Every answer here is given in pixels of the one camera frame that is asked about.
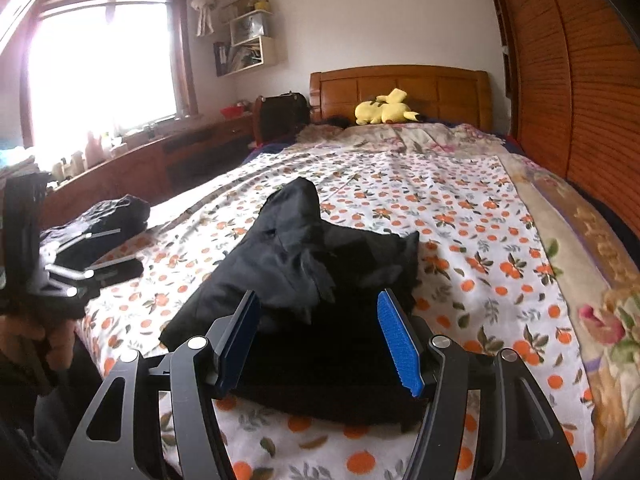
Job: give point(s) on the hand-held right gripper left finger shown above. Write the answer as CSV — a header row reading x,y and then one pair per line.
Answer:
x,y
237,345

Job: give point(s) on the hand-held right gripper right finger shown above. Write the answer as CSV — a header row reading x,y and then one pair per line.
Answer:
x,y
400,345

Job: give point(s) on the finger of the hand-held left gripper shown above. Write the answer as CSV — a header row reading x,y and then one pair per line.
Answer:
x,y
110,272
95,236

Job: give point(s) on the black coat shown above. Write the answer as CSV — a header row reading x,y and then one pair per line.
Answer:
x,y
300,260

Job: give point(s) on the folded dark clothes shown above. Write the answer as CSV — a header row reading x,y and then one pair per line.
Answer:
x,y
115,212

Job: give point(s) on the person's left hand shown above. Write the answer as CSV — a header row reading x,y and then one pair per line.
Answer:
x,y
57,345

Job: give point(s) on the wooden desk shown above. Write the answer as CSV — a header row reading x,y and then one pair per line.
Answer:
x,y
135,170

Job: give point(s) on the cluster of desk bottles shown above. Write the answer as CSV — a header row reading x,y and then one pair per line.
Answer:
x,y
92,152

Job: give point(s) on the orange print bed sheet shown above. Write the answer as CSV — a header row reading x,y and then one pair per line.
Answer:
x,y
450,210

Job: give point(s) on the window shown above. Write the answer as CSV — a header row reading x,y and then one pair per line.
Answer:
x,y
100,70

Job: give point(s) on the red bowl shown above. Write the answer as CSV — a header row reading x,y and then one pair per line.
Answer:
x,y
232,111

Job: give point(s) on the floral quilt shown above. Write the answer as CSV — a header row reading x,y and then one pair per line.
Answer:
x,y
575,240

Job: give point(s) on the dark brown bag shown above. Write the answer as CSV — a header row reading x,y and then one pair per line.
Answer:
x,y
280,117

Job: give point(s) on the yellow plush toy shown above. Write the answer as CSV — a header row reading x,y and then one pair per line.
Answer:
x,y
385,110

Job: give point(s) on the white knotted curtain tie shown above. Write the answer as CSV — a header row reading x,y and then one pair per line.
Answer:
x,y
206,5

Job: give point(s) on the wooden headboard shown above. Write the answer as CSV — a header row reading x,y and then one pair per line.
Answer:
x,y
450,90

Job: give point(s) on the small yellow toy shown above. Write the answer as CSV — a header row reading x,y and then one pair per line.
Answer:
x,y
263,2

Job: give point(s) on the wooden louvred wardrobe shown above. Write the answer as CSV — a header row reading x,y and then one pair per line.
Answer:
x,y
575,85

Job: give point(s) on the white wall shelf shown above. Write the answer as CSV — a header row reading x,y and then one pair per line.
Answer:
x,y
250,45

